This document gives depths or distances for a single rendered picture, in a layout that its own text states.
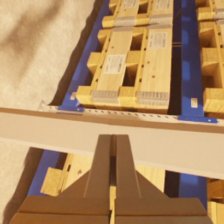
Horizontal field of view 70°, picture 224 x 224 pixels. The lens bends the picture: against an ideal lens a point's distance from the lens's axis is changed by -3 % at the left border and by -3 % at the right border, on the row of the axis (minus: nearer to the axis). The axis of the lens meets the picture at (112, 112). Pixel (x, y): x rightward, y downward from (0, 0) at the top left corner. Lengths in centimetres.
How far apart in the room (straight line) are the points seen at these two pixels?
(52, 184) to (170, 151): 94
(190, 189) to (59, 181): 73
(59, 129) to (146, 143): 12
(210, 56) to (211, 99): 37
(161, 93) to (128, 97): 22
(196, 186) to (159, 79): 70
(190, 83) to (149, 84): 30
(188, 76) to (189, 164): 115
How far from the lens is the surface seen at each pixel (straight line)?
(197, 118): 115
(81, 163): 102
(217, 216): 99
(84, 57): 163
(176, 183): 203
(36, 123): 26
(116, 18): 185
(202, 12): 182
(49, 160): 122
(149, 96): 112
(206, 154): 21
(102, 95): 119
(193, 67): 140
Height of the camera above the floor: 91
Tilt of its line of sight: 16 degrees down
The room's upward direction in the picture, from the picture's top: 95 degrees clockwise
